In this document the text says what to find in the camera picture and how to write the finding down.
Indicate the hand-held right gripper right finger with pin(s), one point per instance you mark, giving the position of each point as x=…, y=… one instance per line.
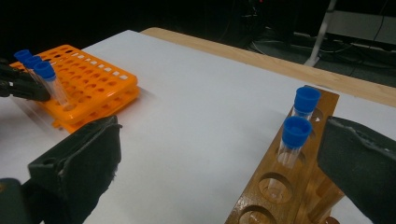
x=364, y=168

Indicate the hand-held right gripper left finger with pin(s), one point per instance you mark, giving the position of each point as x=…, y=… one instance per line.
x=74, y=174

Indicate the blue-capped test tube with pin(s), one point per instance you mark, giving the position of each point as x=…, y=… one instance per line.
x=295, y=132
x=32, y=62
x=306, y=99
x=45, y=71
x=22, y=55

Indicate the wooden test tube rack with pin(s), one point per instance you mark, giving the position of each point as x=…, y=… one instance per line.
x=306, y=183

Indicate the orange plastic tube rack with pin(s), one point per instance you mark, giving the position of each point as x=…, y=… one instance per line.
x=106, y=102

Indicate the grey metal stand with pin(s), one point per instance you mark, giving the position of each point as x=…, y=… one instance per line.
x=320, y=34

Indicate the white table mat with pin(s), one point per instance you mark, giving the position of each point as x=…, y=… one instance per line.
x=202, y=109

